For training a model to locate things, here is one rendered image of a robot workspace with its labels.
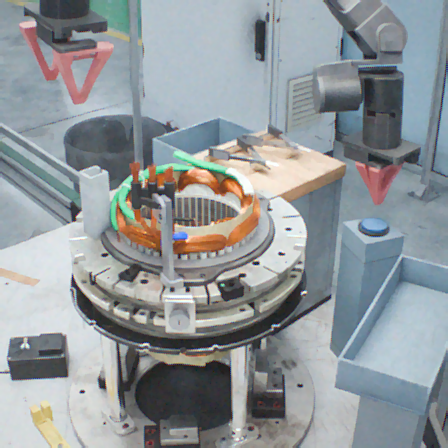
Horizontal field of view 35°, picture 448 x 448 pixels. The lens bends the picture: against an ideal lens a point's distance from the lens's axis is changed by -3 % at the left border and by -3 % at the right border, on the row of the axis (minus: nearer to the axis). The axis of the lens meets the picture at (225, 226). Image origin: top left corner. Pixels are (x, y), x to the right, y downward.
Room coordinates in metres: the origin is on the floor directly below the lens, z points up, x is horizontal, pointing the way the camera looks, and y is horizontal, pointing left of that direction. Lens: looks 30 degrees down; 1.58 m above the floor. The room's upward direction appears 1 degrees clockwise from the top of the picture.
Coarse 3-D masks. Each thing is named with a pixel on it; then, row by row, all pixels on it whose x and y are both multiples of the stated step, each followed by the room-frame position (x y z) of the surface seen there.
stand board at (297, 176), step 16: (224, 160) 1.13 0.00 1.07; (272, 160) 1.13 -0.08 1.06; (288, 160) 1.13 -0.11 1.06; (304, 160) 1.13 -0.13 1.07; (320, 160) 1.13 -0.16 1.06; (336, 160) 1.13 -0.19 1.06; (256, 176) 1.06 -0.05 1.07; (272, 176) 1.07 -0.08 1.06; (288, 176) 1.07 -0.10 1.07; (304, 176) 1.07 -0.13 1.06; (320, 176) 1.07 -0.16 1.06; (336, 176) 1.10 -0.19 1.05; (272, 192) 1.01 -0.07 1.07; (288, 192) 1.02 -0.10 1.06; (304, 192) 1.04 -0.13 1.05
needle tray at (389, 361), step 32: (384, 288) 0.75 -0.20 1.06; (416, 288) 0.80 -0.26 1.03; (384, 320) 0.73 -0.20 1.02; (416, 320) 0.73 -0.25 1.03; (352, 352) 0.65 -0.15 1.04; (384, 352) 0.67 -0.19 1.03; (416, 352) 0.67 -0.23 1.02; (352, 384) 0.60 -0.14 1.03; (384, 384) 0.58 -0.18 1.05; (416, 384) 0.57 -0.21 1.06; (384, 416) 0.65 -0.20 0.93; (416, 416) 0.63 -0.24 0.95
